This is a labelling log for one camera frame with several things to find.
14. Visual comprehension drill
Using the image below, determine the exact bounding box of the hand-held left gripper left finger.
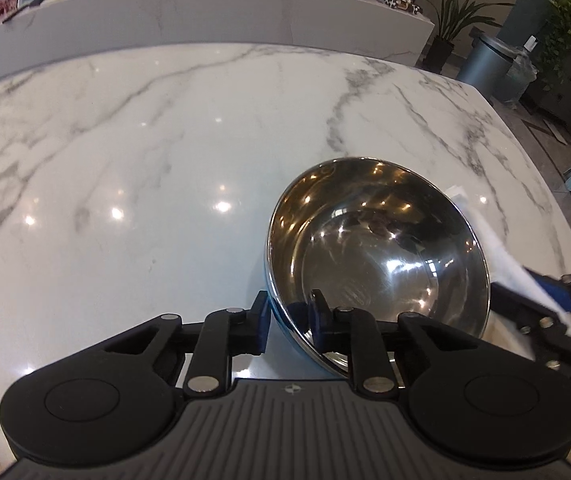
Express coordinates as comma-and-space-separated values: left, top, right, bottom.
102, 290, 270, 397

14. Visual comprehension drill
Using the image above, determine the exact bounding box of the clear water jug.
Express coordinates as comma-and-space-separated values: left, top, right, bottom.
503, 35, 539, 106

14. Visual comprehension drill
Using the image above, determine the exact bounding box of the grey trash bin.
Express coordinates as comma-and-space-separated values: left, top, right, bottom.
455, 30, 516, 99

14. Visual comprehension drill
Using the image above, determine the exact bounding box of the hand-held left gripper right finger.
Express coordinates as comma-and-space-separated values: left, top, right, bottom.
310, 288, 471, 397

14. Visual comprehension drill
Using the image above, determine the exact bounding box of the long-leaf plant in black pot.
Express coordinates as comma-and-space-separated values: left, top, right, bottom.
418, 0, 516, 74

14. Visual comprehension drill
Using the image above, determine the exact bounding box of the white cleaning cloth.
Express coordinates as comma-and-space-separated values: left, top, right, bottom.
444, 186, 571, 362

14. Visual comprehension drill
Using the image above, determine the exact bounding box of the white marble counter ledge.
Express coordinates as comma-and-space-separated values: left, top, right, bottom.
0, 0, 436, 92

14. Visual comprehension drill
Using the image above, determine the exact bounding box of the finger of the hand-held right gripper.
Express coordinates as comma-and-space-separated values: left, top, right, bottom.
490, 282, 571, 362
527, 264, 571, 322

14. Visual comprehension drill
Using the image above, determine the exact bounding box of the blue bowl with steel interior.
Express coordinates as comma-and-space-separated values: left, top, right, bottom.
264, 157, 493, 379

